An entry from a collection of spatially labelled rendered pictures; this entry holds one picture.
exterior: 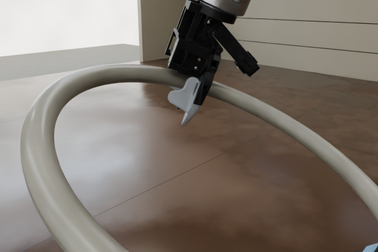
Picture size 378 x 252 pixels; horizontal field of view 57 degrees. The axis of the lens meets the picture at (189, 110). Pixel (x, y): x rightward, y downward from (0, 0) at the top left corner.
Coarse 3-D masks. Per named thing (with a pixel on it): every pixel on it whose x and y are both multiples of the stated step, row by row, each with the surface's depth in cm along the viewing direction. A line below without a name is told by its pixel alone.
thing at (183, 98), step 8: (192, 80) 60; (184, 88) 60; (192, 88) 60; (168, 96) 60; (176, 96) 60; (184, 96) 61; (192, 96) 61; (176, 104) 61; (184, 104) 61; (192, 104) 61; (192, 112) 61; (184, 120) 62
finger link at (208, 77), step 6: (210, 66) 59; (204, 72) 59; (210, 72) 58; (204, 78) 58; (210, 78) 58; (204, 84) 58; (210, 84) 59; (198, 90) 60; (204, 90) 59; (198, 96) 60; (204, 96) 59; (198, 102) 60
